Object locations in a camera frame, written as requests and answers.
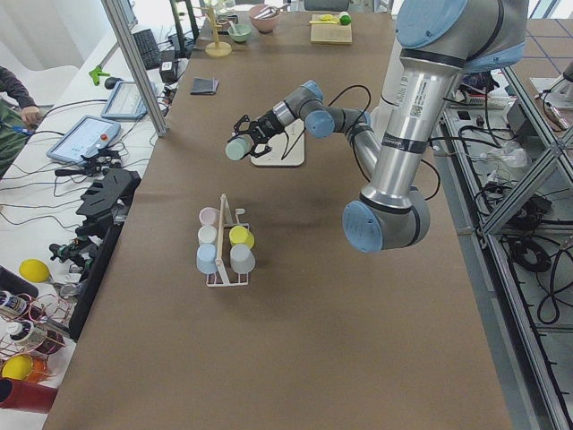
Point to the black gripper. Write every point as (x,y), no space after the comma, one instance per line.
(267,124)

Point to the green cup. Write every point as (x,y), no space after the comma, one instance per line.
(237,148)

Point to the cream rabbit tray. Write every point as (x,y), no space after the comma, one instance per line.
(287,149)

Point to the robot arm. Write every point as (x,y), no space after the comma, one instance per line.
(440,41)

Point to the pink cup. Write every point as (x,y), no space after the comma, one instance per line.
(209,216)

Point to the wooden cup tree stand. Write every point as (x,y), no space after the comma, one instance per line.
(216,48)

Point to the yellow cup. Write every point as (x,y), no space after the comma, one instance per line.
(241,235)

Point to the cream white cup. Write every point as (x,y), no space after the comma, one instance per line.
(207,235)

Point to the pale blue-white cup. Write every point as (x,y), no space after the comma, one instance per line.
(242,259)

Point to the light blue cup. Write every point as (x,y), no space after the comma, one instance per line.
(206,256)

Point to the grey folded cloth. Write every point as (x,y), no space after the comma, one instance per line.
(204,86)

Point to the green bowl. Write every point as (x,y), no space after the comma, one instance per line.
(243,32)

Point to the pink bowl with ice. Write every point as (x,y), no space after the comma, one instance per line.
(262,25)

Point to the wooden cutting board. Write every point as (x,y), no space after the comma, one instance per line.
(331,34)

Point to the metal ice scoop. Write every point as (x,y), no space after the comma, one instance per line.
(270,11)

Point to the far teach pendant tablet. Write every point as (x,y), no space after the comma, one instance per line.
(124,103)

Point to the teach pendant tablet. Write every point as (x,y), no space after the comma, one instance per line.
(84,140)
(124,103)

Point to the green lime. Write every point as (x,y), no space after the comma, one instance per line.
(344,19)

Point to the black tool stand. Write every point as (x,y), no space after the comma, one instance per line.
(104,207)

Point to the near teach pendant tablet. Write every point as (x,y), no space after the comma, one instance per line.
(84,140)

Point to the green clamp tool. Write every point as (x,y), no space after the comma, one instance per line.
(96,74)

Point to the yellow lemon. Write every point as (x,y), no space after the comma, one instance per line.
(34,270)

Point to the white wire cup rack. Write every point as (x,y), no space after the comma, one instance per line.
(228,219)

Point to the aluminium frame post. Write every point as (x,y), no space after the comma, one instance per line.
(118,21)

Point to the copper wire bottle rack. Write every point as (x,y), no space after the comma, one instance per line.
(30,342)

